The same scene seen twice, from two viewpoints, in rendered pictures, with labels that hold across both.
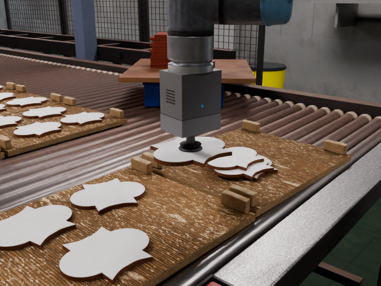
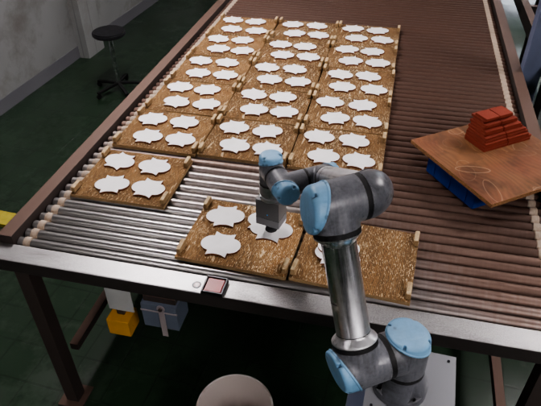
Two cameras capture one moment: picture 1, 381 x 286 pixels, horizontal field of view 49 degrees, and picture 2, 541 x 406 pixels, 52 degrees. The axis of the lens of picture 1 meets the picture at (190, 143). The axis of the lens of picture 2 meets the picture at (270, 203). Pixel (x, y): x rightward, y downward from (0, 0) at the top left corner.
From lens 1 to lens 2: 1.61 m
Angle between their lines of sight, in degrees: 58
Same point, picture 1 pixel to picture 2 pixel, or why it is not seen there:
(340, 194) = not seen: hidden behind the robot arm
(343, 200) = not seen: hidden behind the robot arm
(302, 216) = (305, 297)
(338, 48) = not seen: outside the picture
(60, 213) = (237, 218)
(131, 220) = (249, 240)
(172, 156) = (257, 226)
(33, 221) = (227, 214)
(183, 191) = (290, 245)
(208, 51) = (268, 195)
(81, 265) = (208, 242)
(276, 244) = (270, 293)
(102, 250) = (220, 242)
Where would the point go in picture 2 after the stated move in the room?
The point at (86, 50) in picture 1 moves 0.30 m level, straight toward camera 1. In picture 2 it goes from (527, 63) to (498, 78)
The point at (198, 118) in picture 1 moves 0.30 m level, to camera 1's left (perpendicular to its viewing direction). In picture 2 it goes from (265, 219) to (229, 173)
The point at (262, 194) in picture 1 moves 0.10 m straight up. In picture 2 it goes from (308, 274) to (310, 253)
